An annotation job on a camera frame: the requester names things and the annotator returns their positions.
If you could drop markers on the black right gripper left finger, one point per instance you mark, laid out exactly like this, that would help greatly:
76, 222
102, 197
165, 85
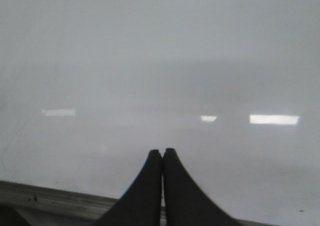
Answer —
141, 203

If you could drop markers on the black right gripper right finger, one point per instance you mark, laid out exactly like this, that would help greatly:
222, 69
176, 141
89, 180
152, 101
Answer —
185, 202

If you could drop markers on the white whiteboard surface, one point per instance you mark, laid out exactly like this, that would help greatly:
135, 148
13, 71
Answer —
89, 87

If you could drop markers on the grey aluminium whiteboard frame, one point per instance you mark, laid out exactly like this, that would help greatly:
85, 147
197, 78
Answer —
62, 203

